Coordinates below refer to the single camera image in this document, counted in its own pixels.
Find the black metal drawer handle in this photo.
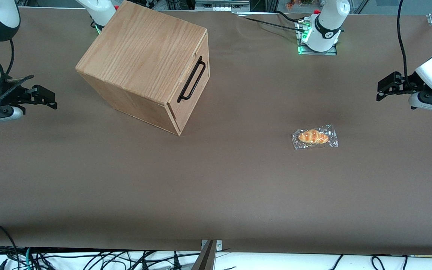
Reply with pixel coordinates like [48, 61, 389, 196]
[177, 56, 206, 104]

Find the wooden cabinet door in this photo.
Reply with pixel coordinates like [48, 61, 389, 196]
[166, 31, 211, 136]

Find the light wooden drawer cabinet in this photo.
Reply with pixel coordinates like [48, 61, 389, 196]
[75, 0, 211, 136]

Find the croissant in clear wrapper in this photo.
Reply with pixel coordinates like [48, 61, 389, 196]
[292, 124, 339, 151]

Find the grey background equipment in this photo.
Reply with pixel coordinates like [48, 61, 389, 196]
[195, 0, 251, 12]

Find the brown table cover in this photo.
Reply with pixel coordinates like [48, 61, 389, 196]
[0, 7, 432, 256]

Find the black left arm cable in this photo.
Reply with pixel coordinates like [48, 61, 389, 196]
[397, 0, 412, 85]

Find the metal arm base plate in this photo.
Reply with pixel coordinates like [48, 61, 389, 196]
[295, 19, 339, 56]

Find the black cable to arm base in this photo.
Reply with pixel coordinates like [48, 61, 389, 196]
[274, 10, 306, 24]
[241, 16, 307, 32]

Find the tangled black floor cable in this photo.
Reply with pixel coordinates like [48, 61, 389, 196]
[34, 250, 134, 270]
[126, 250, 201, 270]

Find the silver metal bracket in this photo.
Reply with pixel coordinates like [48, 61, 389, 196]
[201, 239, 223, 251]

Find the dark metal post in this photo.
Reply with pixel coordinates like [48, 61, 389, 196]
[190, 240, 217, 270]

